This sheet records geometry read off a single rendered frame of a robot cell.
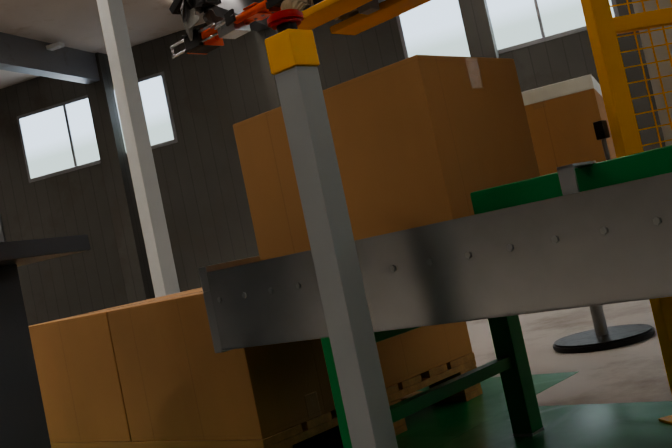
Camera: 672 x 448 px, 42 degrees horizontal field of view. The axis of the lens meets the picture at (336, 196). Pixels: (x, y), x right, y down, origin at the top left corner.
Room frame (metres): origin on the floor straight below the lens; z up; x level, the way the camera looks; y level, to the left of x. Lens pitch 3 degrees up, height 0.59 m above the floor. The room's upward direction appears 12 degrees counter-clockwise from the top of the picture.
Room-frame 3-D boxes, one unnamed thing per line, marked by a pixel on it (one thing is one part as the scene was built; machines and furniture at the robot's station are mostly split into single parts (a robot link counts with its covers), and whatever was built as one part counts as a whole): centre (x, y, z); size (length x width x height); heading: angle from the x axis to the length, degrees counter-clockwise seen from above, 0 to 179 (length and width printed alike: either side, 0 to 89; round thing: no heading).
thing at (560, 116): (3.58, -0.93, 0.82); 0.60 x 0.40 x 0.40; 159
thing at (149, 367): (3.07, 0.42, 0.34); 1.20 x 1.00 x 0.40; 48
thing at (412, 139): (2.18, -0.14, 0.75); 0.60 x 0.40 x 0.40; 48
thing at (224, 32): (2.43, 0.18, 1.25); 0.07 x 0.07 x 0.04; 49
